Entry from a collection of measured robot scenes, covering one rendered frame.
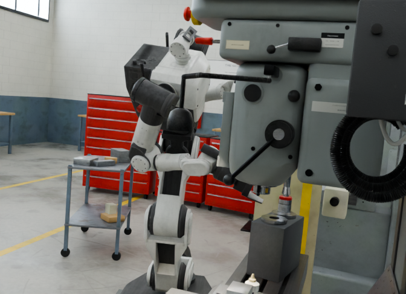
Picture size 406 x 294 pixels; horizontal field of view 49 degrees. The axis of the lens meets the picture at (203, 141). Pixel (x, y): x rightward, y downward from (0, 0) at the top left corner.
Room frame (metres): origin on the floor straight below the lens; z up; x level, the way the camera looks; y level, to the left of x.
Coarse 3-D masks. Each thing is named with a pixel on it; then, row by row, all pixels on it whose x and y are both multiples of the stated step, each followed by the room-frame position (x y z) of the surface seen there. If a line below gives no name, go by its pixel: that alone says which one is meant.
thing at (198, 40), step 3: (195, 39) 1.39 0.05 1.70; (198, 39) 1.38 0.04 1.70; (201, 39) 1.38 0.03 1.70; (204, 39) 1.38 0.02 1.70; (207, 39) 1.37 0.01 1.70; (210, 39) 1.37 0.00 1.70; (213, 39) 1.38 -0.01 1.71; (216, 39) 1.37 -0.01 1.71; (195, 42) 1.39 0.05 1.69; (198, 42) 1.39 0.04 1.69; (201, 42) 1.38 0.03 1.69; (204, 42) 1.38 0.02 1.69; (207, 42) 1.37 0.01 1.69; (210, 42) 1.37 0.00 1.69; (213, 42) 1.37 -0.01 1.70; (216, 42) 1.37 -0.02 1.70; (219, 42) 1.37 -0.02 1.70
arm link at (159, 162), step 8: (152, 152) 1.76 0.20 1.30; (160, 152) 1.81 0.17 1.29; (152, 160) 1.75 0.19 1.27; (160, 160) 1.73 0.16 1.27; (168, 160) 1.72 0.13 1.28; (176, 160) 1.71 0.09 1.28; (152, 168) 1.75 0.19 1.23; (160, 168) 1.74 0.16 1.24; (168, 168) 1.73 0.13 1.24; (176, 168) 1.72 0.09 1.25
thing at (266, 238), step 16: (256, 224) 1.48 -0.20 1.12; (272, 224) 1.47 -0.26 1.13; (288, 224) 1.49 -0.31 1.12; (256, 240) 1.48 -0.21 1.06; (272, 240) 1.45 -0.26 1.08; (288, 240) 1.48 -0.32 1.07; (256, 256) 1.48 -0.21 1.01; (272, 256) 1.45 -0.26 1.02; (288, 256) 1.50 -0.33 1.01; (256, 272) 1.47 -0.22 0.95; (272, 272) 1.45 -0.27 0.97; (288, 272) 1.51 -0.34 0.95
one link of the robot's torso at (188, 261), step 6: (186, 258) 2.14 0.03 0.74; (192, 258) 2.15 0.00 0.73; (150, 264) 2.03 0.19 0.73; (186, 264) 2.13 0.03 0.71; (192, 264) 2.11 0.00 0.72; (150, 270) 2.00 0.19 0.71; (186, 270) 2.00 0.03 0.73; (192, 270) 2.11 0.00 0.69; (186, 276) 1.98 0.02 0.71; (192, 276) 2.14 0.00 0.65; (186, 282) 1.97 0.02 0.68; (186, 288) 1.98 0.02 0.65
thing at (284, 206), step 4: (280, 200) 1.59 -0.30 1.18; (284, 200) 1.58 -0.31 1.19; (288, 200) 1.58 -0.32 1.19; (280, 204) 1.59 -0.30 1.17; (284, 204) 1.58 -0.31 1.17; (288, 204) 1.58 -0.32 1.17; (280, 208) 1.59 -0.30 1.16; (284, 208) 1.58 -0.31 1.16; (288, 208) 1.58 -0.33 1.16; (280, 212) 1.58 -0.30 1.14; (284, 212) 1.58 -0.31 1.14; (288, 212) 1.58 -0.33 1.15
